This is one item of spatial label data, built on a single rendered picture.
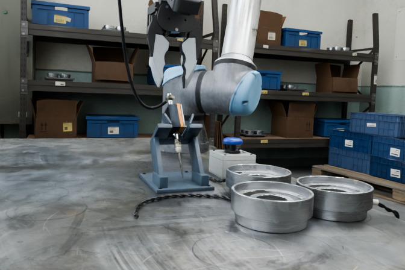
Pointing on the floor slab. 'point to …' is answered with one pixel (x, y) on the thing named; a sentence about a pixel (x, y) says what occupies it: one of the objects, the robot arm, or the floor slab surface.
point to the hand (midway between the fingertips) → (173, 80)
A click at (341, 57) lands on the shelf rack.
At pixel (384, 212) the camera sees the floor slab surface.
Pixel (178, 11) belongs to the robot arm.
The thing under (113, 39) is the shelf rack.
